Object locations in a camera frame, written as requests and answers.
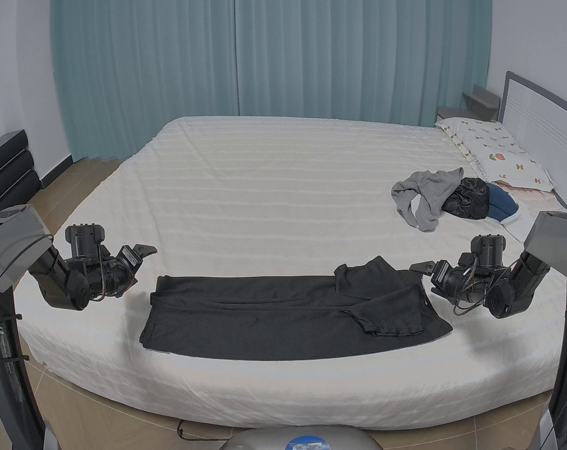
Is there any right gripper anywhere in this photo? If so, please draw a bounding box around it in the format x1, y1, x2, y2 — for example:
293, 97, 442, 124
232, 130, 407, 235
409, 260, 492, 304

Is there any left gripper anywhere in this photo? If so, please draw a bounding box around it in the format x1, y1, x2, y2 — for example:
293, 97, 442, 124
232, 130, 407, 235
104, 243, 158, 295

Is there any black T-shirt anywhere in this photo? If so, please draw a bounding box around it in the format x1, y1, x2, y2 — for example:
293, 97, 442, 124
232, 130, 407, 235
139, 255, 454, 361

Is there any bed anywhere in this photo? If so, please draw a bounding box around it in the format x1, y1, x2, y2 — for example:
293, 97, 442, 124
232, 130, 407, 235
14, 70, 567, 432

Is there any grey knit garment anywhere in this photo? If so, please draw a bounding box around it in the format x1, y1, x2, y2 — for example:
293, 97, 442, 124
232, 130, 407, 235
391, 167, 465, 232

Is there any black shiny garment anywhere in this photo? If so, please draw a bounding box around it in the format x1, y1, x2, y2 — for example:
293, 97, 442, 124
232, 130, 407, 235
442, 177, 491, 220

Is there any blue and white garment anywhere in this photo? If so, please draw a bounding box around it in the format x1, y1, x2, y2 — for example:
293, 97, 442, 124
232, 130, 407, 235
486, 183, 537, 243

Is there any white printed pillow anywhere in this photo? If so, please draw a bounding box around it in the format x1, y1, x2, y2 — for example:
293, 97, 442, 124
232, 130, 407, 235
434, 117, 557, 191

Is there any black chest of drawers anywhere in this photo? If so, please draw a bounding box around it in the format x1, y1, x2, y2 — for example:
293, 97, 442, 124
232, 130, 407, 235
0, 129, 42, 221

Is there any grey bedside table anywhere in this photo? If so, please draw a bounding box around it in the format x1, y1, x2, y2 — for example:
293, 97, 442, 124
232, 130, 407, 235
436, 84, 501, 122

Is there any blue-green curtain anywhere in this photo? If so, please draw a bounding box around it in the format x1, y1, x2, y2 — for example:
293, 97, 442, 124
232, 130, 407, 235
51, 0, 492, 163

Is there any black cable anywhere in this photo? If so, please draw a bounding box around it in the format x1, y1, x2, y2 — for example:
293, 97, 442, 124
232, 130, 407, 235
89, 279, 139, 300
453, 298, 483, 318
177, 419, 230, 441
0, 235, 54, 294

